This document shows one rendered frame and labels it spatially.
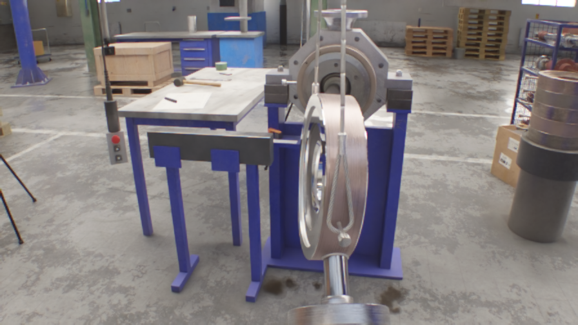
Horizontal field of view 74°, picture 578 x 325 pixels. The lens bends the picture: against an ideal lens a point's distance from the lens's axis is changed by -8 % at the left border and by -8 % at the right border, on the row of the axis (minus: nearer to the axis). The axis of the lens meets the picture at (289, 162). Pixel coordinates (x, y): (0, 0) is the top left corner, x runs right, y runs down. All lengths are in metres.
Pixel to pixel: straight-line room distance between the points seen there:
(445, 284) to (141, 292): 1.68
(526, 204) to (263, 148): 1.84
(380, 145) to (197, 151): 0.96
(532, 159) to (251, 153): 1.78
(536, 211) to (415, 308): 1.15
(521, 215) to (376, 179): 1.15
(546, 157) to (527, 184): 0.25
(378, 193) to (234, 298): 0.98
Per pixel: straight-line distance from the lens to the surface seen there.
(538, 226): 3.08
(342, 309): 0.77
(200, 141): 2.02
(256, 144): 1.93
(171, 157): 2.10
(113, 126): 1.60
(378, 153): 2.30
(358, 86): 1.91
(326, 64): 1.90
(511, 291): 2.60
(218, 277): 2.45
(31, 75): 9.38
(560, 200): 3.03
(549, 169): 2.88
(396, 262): 2.57
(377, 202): 2.42
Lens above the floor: 1.48
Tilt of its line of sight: 22 degrees down
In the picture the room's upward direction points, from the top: straight up
